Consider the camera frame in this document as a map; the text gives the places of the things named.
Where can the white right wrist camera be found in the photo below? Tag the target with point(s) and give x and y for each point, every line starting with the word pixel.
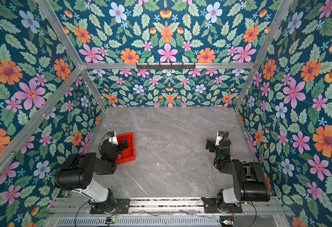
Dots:
pixel 220 137

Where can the aluminium mounting rail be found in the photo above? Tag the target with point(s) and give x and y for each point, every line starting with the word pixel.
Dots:
pixel 155 206

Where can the red plastic bin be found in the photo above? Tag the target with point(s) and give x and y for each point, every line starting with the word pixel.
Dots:
pixel 128 154

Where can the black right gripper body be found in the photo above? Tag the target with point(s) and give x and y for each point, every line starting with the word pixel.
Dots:
pixel 212 144

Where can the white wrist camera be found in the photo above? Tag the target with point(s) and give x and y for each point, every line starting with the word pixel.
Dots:
pixel 112 138
pixel 220 137

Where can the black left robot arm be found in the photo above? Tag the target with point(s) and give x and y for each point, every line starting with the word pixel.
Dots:
pixel 76 174

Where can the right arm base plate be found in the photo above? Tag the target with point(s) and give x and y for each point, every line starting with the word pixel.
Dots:
pixel 215 205

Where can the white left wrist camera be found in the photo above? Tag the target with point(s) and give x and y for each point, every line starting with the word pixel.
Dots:
pixel 112 138

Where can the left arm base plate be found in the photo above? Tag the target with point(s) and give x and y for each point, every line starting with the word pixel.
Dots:
pixel 119 206

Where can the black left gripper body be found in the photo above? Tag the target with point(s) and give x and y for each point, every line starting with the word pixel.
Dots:
pixel 119 147

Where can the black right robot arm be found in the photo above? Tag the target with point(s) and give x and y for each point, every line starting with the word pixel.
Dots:
pixel 249 183

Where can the black hook rack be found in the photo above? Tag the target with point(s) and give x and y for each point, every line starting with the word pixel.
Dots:
pixel 165 66

